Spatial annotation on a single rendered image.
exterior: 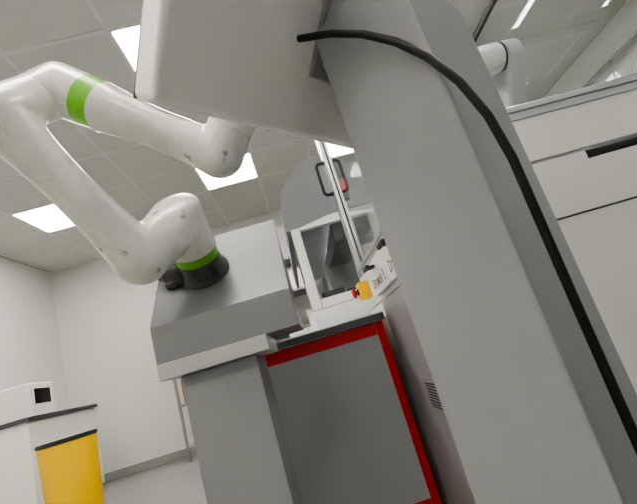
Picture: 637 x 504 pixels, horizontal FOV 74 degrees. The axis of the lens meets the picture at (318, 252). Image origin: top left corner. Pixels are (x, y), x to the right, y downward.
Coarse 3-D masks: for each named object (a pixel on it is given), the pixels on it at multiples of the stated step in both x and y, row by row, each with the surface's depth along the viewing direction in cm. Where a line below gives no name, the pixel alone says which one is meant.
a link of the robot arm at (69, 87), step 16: (48, 64) 95; (64, 64) 97; (48, 80) 93; (64, 80) 93; (80, 80) 94; (96, 80) 95; (64, 96) 93; (80, 96) 93; (64, 112) 96; (80, 112) 94
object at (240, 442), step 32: (224, 352) 105; (256, 352) 105; (192, 384) 107; (224, 384) 107; (256, 384) 107; (192, 416) 105; (224, 416) 105; (256, 416) 105; (224, 448) 103; (256, 448) 103; (288, 448) 120; (224, 480) 101; (256, 480) 101; (288, 480) 102
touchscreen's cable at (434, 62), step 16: (320, 32) 46; (336, 32) 44; (352, 32) 43; (368, 32) 42; (400, 48) 40; (416, 48) 39; (432, 64) 38; (464, 80) 36; (480, 112) 36; (496, 128) 35; (512, 160) 35; (528, 192) 34; (544, 224) 34; (544, 240) 34; (560, 256) 33; (560, 272) 33; (576, 304) 33; (592, 336) 32; (592, 352) 33; (608, 368) 32; (608, 384) 32; (624, 400) 32; (624, 416) 31
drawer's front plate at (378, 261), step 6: (378, 252) 133; (378, 258) 136; (372, 264) 147; (378, 264) 138; (384, 264) 131; (372, 270) 150; (378, 270) 140; (384, 270) 132; (372, 276) 153; (378, 276) 143; (384, 282) 137; (390, 282) 130; (378, 288) 149; (384, 288) 140; (378, 294) 152
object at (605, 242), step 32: (576, 224) 92; (608, 224) 93; (576, 256) 91; (608, 256) 91; (608, 288) 89; (384, 320) 163; (608, 320) 87; (416, 352) 128; (416, 384) 140; (416, 416) 154; (448, 448) 123; (448, 480) 133
